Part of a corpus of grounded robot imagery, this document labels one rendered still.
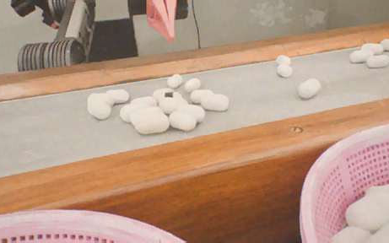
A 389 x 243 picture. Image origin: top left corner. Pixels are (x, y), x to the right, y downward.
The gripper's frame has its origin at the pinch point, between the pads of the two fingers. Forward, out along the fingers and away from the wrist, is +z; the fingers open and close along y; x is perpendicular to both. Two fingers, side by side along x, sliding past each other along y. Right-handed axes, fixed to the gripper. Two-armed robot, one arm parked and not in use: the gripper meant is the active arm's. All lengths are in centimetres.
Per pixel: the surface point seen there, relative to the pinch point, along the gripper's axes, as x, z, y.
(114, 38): 141, -134, -3
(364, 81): -3.1, 15.5, 23.9
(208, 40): 147, -126, 71
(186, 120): -7.7, 18.5, -3.3
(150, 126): -6.8, 18.0, -7.0
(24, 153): -4.7, 17.3, -19.5
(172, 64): 9.1, -1.6, 1.2
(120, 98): 1.2, 8.8, -9.3
